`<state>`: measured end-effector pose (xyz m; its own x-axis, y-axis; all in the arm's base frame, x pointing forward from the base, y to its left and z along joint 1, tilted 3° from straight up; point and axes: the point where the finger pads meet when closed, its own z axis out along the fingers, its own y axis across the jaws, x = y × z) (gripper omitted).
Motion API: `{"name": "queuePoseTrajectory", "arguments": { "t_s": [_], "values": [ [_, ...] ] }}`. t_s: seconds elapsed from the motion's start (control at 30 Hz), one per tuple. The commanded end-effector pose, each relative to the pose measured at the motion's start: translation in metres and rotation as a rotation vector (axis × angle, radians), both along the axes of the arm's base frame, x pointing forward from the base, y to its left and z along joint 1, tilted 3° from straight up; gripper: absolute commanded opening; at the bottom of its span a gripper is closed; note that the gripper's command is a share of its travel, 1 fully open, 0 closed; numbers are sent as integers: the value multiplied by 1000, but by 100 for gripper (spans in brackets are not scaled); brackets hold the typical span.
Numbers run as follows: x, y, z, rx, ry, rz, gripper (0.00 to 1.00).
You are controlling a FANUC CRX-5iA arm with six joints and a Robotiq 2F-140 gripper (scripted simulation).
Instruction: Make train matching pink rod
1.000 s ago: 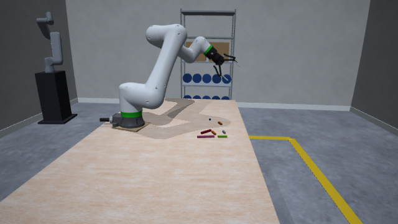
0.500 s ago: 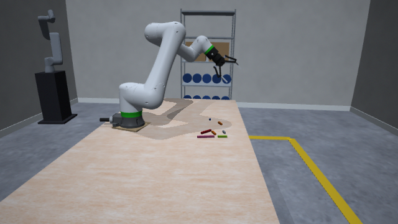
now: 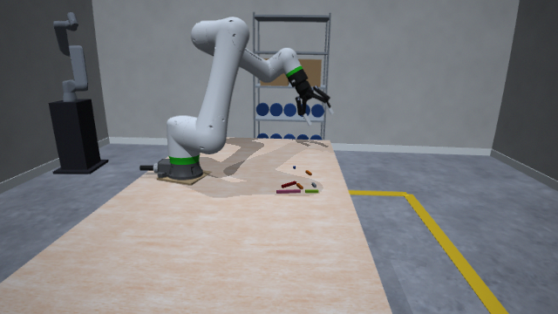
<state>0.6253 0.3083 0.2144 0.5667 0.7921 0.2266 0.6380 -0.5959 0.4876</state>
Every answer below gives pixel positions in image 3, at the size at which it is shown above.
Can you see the pink rod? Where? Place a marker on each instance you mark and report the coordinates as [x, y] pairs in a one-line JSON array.
[[288, 191]]

